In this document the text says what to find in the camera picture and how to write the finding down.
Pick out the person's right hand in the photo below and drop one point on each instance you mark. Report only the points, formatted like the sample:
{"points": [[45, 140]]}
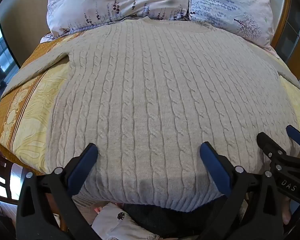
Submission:
{"points": [[287, 215]]}

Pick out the blue tree print pillow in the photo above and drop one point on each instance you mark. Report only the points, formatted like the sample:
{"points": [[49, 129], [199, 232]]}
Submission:
{"points": [[227, 5]]}

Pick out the yellow orange patterned bed sheet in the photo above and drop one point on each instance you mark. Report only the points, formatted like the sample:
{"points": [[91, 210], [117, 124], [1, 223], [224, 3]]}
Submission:
{"points": [[35, 105]]}

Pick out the person's white jacket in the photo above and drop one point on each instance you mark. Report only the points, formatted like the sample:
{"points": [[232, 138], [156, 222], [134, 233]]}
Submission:
{"points": [[110, 225]]}

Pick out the purple flower print pillow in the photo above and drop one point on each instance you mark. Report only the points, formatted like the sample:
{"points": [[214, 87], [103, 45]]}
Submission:
{"points": [[102, 0]]}

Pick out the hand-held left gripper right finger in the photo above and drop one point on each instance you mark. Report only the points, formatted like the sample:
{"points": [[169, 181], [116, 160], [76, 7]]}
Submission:
{"points": [[215, 167]]}

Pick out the person's dark pants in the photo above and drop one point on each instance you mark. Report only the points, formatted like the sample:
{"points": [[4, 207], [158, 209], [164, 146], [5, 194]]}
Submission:
{"points": [[165, 220]]}

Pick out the wooden bed headboard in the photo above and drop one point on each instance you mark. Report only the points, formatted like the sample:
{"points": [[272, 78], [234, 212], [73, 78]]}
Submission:
{"points": [[281, 25]]}

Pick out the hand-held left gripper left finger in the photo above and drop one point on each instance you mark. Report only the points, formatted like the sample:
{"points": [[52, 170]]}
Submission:
{"points": [[83, 165]]}

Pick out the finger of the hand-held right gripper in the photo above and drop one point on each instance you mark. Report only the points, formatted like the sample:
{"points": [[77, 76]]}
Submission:
{"points": [[296, 135], [266, 142]]}

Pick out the window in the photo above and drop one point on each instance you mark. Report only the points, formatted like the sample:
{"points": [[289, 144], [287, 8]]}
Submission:
{"points": [[0, 47]]}

